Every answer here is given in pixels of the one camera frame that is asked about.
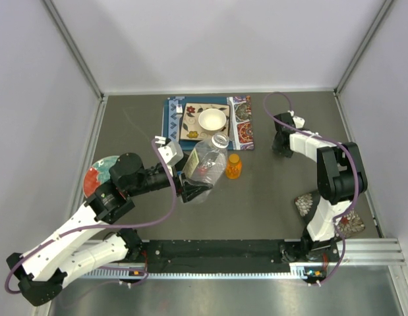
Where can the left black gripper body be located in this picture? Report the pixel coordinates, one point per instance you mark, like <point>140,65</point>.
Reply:
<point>176,179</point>

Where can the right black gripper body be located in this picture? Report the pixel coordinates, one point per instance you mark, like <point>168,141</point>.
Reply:
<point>281,150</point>

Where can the large clear juice bottle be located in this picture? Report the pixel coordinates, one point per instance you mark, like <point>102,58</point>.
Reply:
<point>212,154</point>

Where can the orange juice bottle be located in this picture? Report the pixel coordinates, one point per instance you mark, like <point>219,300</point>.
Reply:
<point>234,167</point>

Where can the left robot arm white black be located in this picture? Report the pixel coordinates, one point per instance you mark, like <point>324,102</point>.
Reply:
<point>43,272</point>

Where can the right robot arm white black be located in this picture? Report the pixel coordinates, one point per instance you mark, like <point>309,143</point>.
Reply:
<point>340,179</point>

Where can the red cap clear bottle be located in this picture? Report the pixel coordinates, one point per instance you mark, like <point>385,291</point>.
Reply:
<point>202,170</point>

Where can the blue patterned placemat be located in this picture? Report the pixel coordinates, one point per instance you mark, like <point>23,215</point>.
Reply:
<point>240,132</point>

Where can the square floral beige plate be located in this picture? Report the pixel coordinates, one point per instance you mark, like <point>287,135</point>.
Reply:
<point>189,126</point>

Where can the black floral square plate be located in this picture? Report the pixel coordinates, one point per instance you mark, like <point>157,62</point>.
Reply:
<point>349,225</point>

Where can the white ceramic bowl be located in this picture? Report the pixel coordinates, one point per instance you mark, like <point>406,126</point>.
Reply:
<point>212,120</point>

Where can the round red teal plate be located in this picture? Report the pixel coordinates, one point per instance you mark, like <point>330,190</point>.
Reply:
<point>97,174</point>

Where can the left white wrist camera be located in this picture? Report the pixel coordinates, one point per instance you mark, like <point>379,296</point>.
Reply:
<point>170,150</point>

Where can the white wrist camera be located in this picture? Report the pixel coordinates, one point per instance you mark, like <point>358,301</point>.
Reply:
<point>170,150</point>
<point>299,122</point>

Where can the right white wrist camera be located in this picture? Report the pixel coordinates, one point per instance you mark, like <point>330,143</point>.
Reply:
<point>299,122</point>

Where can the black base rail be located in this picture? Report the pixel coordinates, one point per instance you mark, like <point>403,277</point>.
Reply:
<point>221,256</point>

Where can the grey cable duct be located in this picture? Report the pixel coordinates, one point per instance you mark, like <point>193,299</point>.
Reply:
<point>294,272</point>

